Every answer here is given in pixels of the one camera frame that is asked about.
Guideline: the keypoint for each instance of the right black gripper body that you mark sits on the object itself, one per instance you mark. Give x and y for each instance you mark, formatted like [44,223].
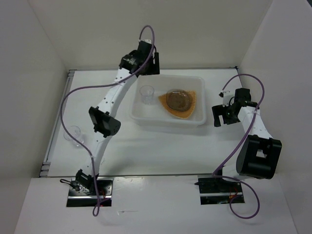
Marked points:
[231,117]

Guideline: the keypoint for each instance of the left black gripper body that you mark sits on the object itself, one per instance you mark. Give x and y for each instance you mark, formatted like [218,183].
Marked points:
[149,68]

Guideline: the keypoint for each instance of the clear glass cup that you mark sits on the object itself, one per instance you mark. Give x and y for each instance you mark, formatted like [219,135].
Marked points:
[76,133]
[147,94]

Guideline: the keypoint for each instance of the triangular woven bamboo tray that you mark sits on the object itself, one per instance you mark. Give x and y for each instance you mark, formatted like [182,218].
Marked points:
[181,115]

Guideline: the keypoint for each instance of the clear glass plate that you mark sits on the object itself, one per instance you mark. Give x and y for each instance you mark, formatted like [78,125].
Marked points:
[178,100]

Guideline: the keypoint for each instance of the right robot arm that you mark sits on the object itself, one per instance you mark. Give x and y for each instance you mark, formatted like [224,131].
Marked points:
[259,151]

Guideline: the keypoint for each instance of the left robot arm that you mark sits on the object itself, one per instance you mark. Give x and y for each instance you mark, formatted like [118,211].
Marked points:
[139,62]

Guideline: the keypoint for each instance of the white plastic bin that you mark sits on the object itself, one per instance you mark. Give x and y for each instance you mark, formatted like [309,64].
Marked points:
[155,115]

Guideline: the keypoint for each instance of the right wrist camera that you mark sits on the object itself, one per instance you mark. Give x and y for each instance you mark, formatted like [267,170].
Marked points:
[227,98]

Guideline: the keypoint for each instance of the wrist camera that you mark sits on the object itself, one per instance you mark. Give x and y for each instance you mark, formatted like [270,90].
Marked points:
[145,41]
[227,98]

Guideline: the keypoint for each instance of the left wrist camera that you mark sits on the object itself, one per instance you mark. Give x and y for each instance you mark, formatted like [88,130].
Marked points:
[145,41]

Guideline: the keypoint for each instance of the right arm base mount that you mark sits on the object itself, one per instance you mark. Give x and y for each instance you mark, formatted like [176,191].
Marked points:
[213,191]

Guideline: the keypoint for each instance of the aluminium table edge rail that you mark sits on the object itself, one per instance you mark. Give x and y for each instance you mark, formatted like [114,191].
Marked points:
[43,174]

